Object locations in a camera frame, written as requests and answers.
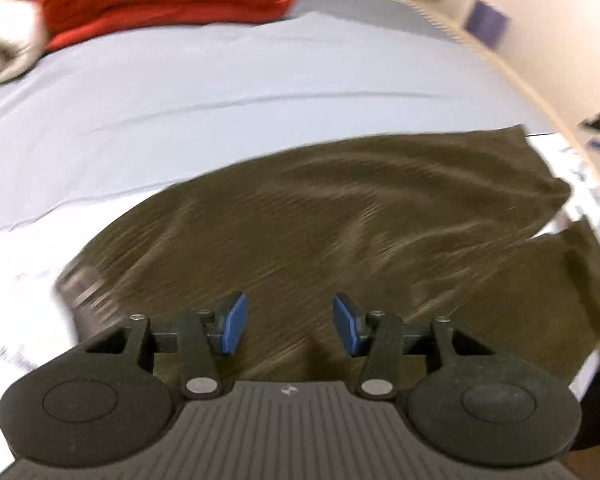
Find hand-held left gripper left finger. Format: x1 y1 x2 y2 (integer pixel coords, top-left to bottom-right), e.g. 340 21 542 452
80 292 248 402

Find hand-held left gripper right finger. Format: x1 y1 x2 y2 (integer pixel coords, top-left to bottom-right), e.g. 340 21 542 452
332 292 501 402

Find olive corduroy pants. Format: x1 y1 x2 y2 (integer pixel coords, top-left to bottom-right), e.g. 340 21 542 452
55 124 600 386

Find purple board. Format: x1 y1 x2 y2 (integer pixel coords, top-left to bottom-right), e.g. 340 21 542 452
464 0 511 51

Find grey printed bed sheet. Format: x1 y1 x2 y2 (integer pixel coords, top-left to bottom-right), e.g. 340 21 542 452
0 0 600 411

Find wooden bed frame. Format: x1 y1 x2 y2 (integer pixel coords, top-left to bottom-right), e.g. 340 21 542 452
290 0 581 136

